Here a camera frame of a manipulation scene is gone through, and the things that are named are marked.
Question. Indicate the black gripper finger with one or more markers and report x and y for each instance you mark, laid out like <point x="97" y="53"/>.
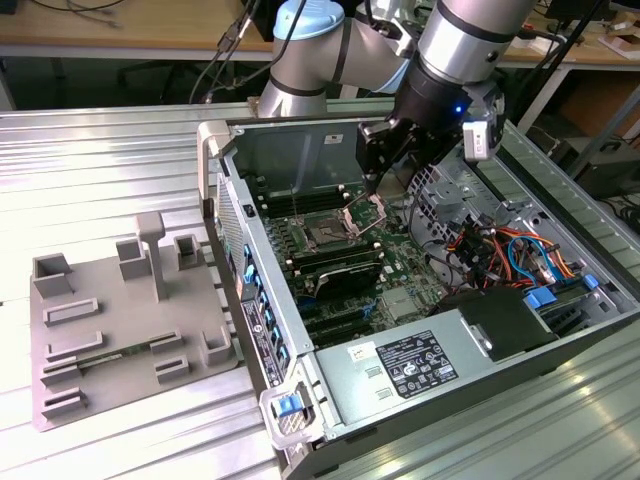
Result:
<point x="375" y="145"/>

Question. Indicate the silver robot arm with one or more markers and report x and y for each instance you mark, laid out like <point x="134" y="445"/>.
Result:
<point x="465" y="45"/>

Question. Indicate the black RAM slot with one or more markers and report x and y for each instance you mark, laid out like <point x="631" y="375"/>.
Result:
<point x="300" y="192"/>
<point x="305" y="202"/>
<point x="335" y="260"/>
<point x="332" y="248"/>

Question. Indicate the CPU socket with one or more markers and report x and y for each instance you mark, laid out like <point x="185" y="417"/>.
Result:
<point x="325" y="230"/>

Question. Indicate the black expansion slot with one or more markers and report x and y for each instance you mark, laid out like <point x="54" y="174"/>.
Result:
<point x="335" y="321"/>
<point x="340" y="335"/>

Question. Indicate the open PC case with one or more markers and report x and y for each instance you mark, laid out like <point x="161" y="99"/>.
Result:
<point x="300" y="145"/>

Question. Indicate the thin locking lever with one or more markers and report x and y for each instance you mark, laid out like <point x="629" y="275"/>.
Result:
<point x="295" y="200"/>

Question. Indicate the silver drive cage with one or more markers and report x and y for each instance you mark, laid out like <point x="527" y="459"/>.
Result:
<point x="450" y="210"/>

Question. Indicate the green motherboard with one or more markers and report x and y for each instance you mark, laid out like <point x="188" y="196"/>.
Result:
<point x="400" y="270"/>

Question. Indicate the black graphics card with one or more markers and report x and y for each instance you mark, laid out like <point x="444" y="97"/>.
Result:
<point x="345" y="280"/>

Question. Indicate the silver chipset heat sink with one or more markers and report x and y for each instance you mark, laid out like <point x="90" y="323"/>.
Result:
<point x="400" y="304"/>

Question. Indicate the black box under desk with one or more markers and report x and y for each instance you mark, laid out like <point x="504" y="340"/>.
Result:
<point x="610" y="172"/>

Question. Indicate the cardboard box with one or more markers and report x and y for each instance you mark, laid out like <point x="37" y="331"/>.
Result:
<point x="622" y="46"/>

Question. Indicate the silver power supply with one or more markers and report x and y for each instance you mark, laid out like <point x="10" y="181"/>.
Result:
<point x="360" y="395"/>

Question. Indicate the wooden desk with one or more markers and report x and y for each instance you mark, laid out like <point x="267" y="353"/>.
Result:
<point x="150" y="25"/>

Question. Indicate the blue case latch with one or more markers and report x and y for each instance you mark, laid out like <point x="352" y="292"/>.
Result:
<point x="288" y="405"/>

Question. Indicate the grey parts rack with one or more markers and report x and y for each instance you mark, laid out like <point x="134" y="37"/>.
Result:
<point x="125" y="320"/>

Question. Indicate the green RAM stick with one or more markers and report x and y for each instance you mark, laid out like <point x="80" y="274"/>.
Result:
<point x="135" y="348"/>

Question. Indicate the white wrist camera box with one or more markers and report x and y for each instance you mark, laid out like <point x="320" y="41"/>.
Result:
<point x="477" y="140"/>

